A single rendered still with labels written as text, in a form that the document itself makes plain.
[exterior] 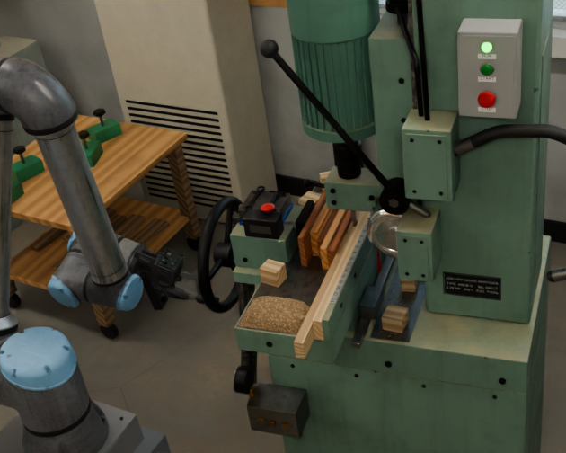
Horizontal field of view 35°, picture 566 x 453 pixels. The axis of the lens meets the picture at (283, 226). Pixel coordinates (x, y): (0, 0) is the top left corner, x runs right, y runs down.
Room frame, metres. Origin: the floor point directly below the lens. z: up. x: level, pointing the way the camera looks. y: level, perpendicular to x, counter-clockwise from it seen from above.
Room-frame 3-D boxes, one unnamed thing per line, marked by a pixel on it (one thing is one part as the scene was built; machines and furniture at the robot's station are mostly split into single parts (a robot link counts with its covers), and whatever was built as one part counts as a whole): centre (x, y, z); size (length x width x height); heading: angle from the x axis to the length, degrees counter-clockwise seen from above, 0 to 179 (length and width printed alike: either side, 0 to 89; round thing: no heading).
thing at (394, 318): (1.46, -0.21, 0.82); 0.05 x 0.05 x 0.03; 60
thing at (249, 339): (1.66, -0.04, 0.87); 0.61 x 0.30 x 0.06; 155
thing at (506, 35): (1.39, -0.39, 1.40); 0.10 x 0.06 x 0.16; 65
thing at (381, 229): (1.49, -0.23, 1.02); 0.12 x 0.03 x 0.12; 65
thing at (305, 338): (1.59, -0.13, 0.92); 0.67 x 0.02 x 0.04; 155
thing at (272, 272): (1.55, 0.04, 0.92); 0.04 x 0.04 x 0.04; 53
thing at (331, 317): (1.60, -0.18, 0.93); 0.60 x 0.02 x 0.06; 155
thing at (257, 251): (1.69, 0.03, 0.91); 0.15 x 0.14 x 0.09; 155
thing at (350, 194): (1.64, -0.18, 1.03); 0.14 x 0.07 x 0.09; 65
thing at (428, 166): (1.43, -0.29, 1.22); 0.09 x 0.08 x 0.15; 65
